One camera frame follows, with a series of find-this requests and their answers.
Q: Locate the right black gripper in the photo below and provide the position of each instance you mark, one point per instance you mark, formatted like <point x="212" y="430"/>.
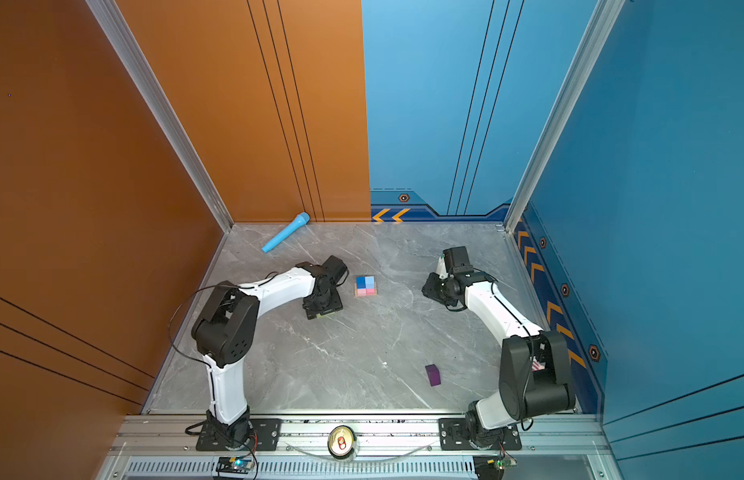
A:
<point x="430" y="289"/>

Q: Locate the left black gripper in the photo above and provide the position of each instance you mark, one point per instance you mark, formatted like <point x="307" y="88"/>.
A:
<point x="316" y="312"/>

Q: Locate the purple block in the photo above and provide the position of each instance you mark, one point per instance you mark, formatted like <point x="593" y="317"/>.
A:
<point x="433" y="375"/>

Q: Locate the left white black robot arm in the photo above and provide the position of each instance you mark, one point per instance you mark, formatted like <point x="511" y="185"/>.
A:
<point x="224" y="333"/>

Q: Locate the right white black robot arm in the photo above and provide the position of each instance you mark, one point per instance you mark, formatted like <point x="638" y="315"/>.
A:
<point x="535" y="373"/>

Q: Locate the blue toy microphone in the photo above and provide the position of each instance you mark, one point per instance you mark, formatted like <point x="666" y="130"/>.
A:
<point x="298" y="222"/>

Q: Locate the round emergency button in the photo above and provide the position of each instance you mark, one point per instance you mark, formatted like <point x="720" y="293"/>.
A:
<point x="342" y="443"/>

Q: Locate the right circuit board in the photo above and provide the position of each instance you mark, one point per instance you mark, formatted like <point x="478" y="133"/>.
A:
<point x="502" y="463"/>

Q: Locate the left green circuit board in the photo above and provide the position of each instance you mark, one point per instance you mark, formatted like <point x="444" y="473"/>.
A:
<point x="235" y="467"/>

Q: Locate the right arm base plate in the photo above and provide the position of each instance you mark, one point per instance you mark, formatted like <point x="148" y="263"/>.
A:
<point x="454" y="434"/>

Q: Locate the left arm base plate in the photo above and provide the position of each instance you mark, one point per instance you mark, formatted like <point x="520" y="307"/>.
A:
<point x="267" y="433"/>

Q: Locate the aluminium front rail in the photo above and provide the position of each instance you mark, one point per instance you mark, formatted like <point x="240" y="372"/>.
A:
<point x="391" y="445"/>

